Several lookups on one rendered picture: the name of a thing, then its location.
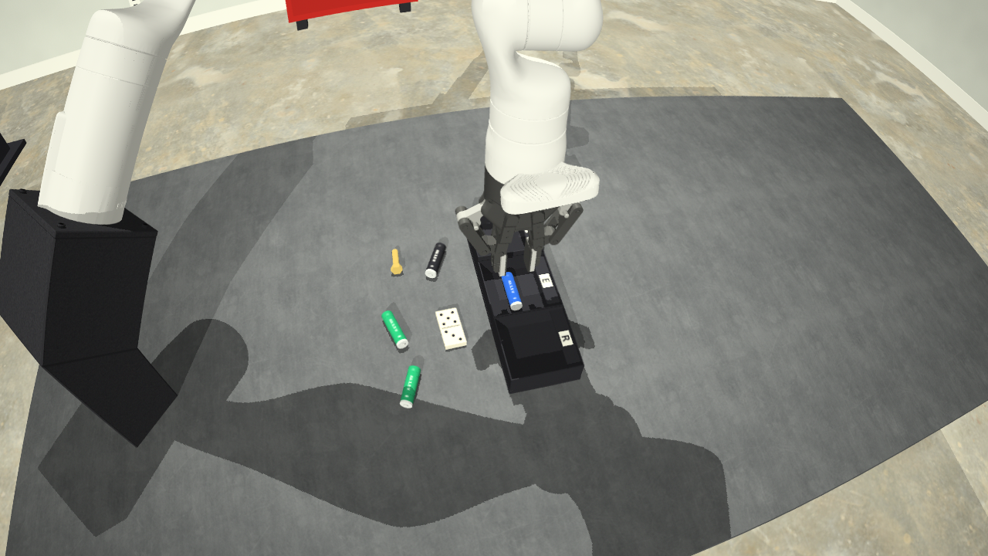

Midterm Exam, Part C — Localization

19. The black divided bin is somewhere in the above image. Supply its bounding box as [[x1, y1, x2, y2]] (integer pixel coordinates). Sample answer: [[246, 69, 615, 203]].
[[468, 230, 584, 394]]

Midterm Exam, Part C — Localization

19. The black aa battery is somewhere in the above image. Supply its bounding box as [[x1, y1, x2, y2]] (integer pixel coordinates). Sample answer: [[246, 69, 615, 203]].
[[425, 242, 446, 278]]

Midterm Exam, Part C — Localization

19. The green aa battery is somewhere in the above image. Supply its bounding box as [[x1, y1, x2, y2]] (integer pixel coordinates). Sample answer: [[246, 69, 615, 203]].
[[400, 365, 421, 408], [381, 310, 408, 348]]

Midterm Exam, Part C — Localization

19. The white domino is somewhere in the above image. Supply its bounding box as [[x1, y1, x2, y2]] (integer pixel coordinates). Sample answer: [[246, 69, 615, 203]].
[[435, 308, 466, 350]]

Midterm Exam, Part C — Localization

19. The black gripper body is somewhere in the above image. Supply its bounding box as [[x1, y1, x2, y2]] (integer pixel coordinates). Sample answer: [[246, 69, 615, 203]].
[[479, 164, 559, 232]]

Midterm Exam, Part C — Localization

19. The blue aa battery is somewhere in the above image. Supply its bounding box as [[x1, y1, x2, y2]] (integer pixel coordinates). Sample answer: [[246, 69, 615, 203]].
[[502, 272, 523, 310]]

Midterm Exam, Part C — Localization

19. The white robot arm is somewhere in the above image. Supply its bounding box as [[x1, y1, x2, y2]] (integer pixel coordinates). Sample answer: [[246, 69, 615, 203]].
[[38, 0, 603, 225]]

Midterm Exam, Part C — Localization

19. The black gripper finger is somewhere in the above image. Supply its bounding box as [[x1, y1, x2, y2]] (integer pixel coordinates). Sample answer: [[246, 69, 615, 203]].
[[523, 202, 584, 272], [455, 199, 519, 276]]

